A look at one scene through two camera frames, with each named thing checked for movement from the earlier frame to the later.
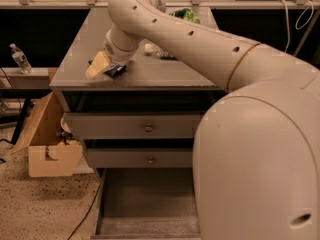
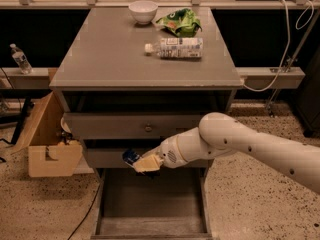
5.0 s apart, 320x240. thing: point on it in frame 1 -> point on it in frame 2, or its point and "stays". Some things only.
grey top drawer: (133, 126) stays
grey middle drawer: (139, 157) stays
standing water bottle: (21, 59) stays
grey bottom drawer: (146, 204) stays
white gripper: (111, 48) -> (168, 153)
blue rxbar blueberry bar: (115, 69) -> (130, 157)
